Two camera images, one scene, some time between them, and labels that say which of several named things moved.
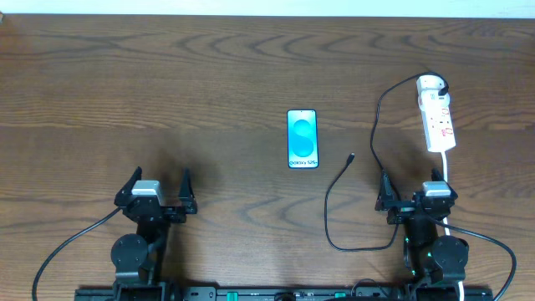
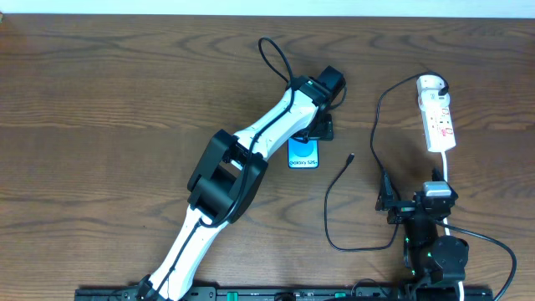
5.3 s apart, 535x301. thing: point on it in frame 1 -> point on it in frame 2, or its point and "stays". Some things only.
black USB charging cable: [373, 149] stays
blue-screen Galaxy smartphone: [303, 141] stays
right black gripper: [414, 211] stays
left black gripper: [156, 210] -> [319, 128]
